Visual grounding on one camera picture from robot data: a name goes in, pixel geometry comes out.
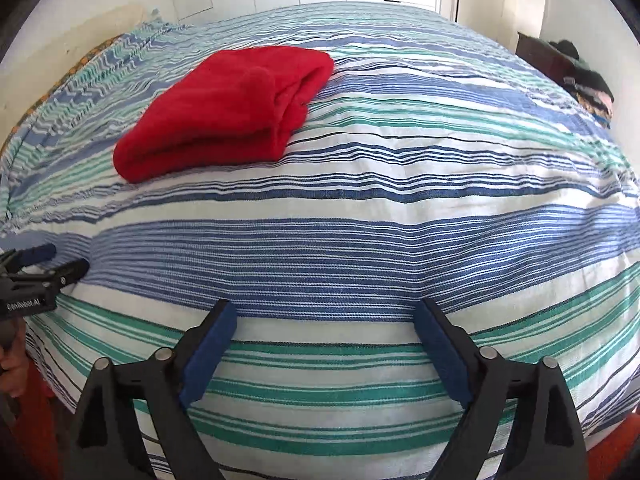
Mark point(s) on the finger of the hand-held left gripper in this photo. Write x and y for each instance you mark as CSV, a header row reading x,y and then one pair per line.
x,y
70,271
37,253

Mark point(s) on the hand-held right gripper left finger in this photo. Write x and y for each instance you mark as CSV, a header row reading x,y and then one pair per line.
x,y
210,355

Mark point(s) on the pile of clothes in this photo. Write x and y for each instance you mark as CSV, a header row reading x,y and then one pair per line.
x,y
590,85

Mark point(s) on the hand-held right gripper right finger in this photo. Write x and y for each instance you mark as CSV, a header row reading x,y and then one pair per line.
x,y
442,355

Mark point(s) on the striped bed blanket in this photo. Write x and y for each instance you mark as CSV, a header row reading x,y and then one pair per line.
x,y
350,240

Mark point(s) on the red sweater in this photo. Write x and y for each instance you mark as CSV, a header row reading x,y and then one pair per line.
x,y
215,110

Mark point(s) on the dark wooden cabinet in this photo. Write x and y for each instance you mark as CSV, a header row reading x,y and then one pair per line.
x,y
542,57

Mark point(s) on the person's left hand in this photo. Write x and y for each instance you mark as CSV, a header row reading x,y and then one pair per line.
x,y
12,372

